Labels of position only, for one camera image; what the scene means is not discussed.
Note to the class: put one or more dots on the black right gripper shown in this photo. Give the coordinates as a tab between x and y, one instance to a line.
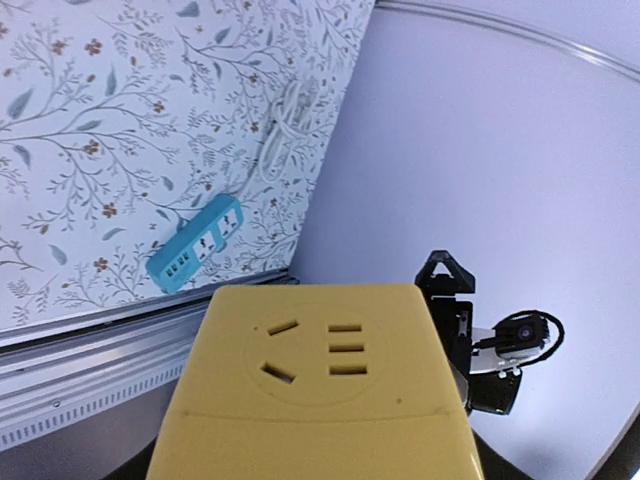
440	279

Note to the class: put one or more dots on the yellow cube plug adapter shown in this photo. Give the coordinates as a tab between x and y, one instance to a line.
316	382

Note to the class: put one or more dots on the teal power strip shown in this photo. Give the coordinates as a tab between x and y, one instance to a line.
208	232

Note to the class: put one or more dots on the floral table mat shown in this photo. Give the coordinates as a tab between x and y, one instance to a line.
122	120

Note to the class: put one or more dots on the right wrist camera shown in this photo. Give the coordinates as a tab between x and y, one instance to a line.
520	340

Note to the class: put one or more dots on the right aluminium corner post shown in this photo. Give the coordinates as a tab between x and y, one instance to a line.
516	29

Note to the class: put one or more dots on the aluminium front rail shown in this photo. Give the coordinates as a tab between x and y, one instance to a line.
57	374

